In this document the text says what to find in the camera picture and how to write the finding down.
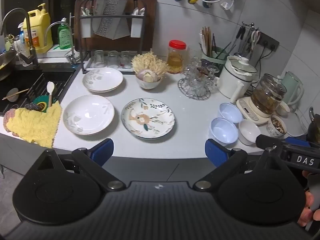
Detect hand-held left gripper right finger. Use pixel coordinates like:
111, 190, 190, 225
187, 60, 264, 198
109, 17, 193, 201
194, 138, 285, 192

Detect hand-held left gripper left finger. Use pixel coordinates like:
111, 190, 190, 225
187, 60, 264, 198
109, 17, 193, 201
32, 138, 126, 192

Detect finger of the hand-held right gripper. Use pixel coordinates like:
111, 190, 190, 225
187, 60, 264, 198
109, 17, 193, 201
255, 134, 285, 153
284, 136, 313, 145

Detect small white bowl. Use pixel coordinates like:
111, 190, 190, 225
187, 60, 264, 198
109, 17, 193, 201
238, 119, 261, 146

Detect light blue bowl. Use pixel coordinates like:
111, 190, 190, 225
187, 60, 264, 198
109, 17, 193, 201
210, 117, 239, 147
217, 102, 243, 123

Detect white leaf print plate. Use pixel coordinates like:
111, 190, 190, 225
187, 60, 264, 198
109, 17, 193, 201
82, 67, 124, 93
62, 95, 115, 136

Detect colourful floral plate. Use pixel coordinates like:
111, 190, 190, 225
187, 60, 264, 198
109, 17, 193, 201
121, 98, 176, 139

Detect person's right hand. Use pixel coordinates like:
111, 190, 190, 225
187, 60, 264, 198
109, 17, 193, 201
297, 170, 320, 228

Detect patterned bowl with grains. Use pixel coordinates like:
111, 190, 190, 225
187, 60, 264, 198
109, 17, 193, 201
267, 115, 288, 139

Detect small white cup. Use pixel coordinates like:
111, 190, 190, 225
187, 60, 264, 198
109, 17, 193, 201
276, 101, 291, 117

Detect glass kettle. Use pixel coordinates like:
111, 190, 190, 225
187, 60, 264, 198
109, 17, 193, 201
250, 73, 288, 116

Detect pale green kettle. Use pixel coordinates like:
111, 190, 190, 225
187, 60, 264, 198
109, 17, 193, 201
277, 71, 304, 106

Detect white electric pot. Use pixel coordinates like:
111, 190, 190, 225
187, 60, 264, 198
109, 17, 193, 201
217, 55, 258, 103

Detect yellow dish cloth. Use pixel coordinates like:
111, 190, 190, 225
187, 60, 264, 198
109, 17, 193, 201
6, 100, 62, 149

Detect set of glass cups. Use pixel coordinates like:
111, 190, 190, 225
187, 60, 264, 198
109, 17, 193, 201
184, 46, 220, 97

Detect white bowl with onion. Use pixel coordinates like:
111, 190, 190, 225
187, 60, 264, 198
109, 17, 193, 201
136, 74, 162, 90

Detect black sink drain rack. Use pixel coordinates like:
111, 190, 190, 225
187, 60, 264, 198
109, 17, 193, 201
15, 72, 73, 111

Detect green avocado sponge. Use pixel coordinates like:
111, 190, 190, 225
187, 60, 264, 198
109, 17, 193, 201
31, 95, 49, 112

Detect dark scrubber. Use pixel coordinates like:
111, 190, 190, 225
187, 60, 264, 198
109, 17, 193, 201
23, 102, 43, 112

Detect white drip tray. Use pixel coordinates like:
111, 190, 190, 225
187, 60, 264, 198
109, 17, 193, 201
83, 59, 137, 75

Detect sliced onion and garlic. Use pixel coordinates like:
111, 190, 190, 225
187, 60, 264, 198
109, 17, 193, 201
138, 69, 160, 83

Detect clear drinking glass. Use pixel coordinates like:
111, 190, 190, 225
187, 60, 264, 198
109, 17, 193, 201
107, 50, 119, 68
93, 50, 105, 68

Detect clear glass with red print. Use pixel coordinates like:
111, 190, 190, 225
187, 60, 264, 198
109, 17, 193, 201
120, 51, 132, 70

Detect green utensil holder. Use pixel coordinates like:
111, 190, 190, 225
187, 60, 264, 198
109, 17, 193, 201
201, 46, 228, 65

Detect pale yellow stick bundle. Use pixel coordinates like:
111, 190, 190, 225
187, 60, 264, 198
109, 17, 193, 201
131, 51, 169, 77

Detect pink cloth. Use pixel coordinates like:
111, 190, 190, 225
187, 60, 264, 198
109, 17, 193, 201
3, 108, 21, 137

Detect wooden chopsticks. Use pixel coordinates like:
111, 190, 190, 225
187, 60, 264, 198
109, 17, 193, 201
2, 88, 30, 101

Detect red lid plastic jar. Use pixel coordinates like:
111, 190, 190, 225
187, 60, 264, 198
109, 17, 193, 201
167, 40, 187, 75

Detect row of hanging utensils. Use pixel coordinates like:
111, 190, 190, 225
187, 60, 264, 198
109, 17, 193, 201
234, 22, 262, 58

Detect bundle of chopsticks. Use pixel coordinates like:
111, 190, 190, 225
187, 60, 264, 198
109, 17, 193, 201
199, 26, 216, 58

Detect black sink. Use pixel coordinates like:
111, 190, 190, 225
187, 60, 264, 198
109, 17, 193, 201
0, 68, 76, 117

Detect dark kitchen faucet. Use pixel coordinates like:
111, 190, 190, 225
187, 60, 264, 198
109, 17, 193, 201
0, 8, 40, 67

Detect green dish soap bottle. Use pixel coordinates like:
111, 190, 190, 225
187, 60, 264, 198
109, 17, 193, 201
57, 18, 73, 50

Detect white utensil cup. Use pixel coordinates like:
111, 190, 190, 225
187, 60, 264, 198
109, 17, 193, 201
80, 8, 92, 38
130, 7, 146, 38

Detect patterned steel cleaver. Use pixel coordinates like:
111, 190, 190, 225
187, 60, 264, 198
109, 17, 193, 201
91, 0, 131, 41

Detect metal wok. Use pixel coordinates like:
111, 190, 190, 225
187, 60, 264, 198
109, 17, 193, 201
0, 50, 17, 81

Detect black kitchen rack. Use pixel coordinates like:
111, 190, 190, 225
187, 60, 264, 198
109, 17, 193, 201
75, 0, 148, 75

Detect brown cutting board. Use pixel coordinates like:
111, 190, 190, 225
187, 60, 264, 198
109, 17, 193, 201
74, 0, 158, 52

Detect yellow detergent bottle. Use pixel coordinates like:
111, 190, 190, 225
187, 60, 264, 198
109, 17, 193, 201
23, 3, 54, 54

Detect blue label bottle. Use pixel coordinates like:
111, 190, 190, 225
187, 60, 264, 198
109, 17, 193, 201
17, 22, 31, 55

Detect wire cup rack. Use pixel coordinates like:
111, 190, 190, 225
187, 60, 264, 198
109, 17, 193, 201
178, 76, 218, 101

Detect white spatula wooden handle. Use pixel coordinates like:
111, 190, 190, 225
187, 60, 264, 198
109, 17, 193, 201
46, 81, 55, 108

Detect dark wall socket panel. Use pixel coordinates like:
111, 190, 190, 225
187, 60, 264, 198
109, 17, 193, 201
257, 31, 280, 53

